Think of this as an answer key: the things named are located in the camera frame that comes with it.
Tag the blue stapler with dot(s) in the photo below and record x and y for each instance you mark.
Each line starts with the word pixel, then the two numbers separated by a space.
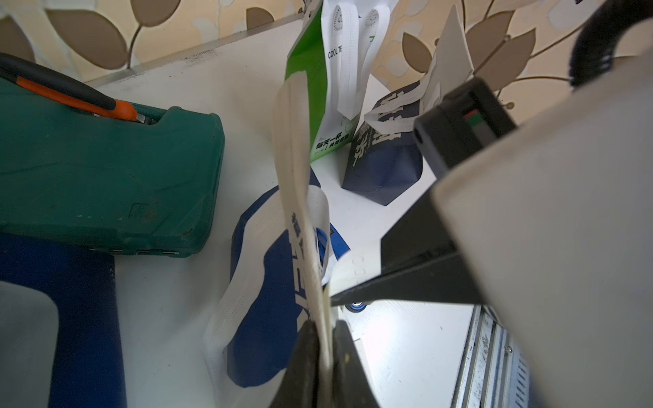
pixel 356 307

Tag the orange black utility knife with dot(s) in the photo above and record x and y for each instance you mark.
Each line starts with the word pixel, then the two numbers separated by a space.
pixel 66 90

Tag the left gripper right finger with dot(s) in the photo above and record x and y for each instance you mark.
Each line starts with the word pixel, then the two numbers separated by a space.
pixel 350 386

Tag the dark blue bag white handles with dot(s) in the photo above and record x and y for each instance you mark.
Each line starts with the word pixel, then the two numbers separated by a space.
pixel 384 159

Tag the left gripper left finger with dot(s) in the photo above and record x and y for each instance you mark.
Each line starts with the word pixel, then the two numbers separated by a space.
pixel 299 386

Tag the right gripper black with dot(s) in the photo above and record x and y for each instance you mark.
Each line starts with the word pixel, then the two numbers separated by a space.
pixel 406 271

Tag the green white bag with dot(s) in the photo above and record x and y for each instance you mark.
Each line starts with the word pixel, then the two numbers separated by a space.
pixel 336 48

